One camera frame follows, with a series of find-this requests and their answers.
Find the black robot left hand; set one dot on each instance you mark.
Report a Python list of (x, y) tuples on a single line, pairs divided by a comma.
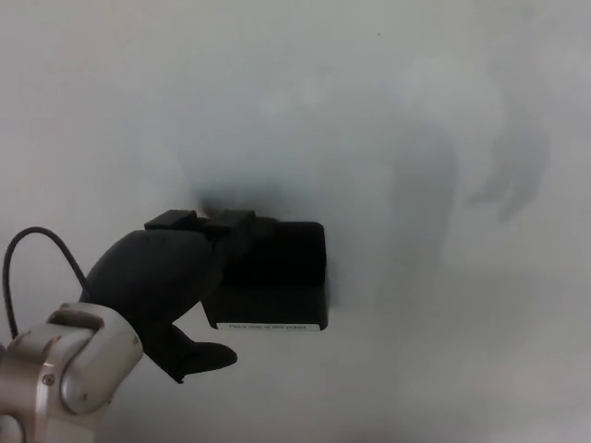
[(148, 277)]

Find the black magnetic marker holder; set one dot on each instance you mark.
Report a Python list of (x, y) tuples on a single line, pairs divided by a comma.
[(277, 300)]

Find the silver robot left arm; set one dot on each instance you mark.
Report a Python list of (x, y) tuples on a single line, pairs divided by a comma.
[(55, 369)]

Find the white whiteboard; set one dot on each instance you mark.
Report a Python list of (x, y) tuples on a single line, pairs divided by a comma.
[(415, 69)]

